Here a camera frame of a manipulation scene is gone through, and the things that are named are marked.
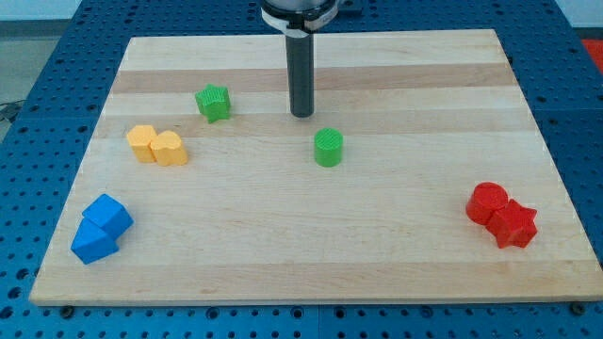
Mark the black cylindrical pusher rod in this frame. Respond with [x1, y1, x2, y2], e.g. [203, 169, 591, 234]
[285, 33, 315, 118]

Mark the blue triangle block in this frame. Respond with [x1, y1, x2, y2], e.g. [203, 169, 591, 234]
[71, 218, 119, 265]

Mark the blue cube block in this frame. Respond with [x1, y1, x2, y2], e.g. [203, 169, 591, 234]
[82, 194, 134, 240]

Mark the red star block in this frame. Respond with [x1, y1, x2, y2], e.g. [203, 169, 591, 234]
[485, 199, 538, 249]

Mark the green cylinder block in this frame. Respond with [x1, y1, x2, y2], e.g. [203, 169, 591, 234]
[314, 127, 343, 168]

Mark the light wooden board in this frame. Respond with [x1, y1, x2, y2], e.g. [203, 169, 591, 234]
[29, 29, 602, 306]

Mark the red cylinder block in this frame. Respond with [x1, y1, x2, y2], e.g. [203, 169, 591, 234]
[465, 182, 509, 226]

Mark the green star block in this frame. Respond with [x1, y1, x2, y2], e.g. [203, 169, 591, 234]
[194, 84, 231, 123]

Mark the yellow hexagon block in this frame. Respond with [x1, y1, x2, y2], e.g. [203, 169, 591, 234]
[126, 125, 157, 163]

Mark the yellow heart block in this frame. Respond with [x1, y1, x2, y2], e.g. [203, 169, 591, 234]
[150, 131, 188, 166]

